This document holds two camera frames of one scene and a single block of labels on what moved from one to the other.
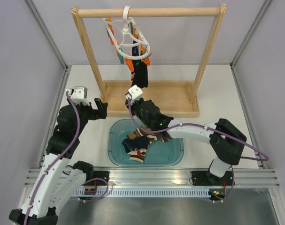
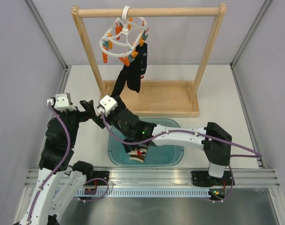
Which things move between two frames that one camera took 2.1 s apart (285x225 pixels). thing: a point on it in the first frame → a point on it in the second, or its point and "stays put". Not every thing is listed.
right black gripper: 135,103 → 120,108
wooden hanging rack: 177,99 stays put
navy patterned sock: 139,142 stays put
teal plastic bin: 162,153 stays put
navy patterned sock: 136,48 → 142,54
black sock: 140,77 → 119,85
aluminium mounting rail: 243,176 stays put
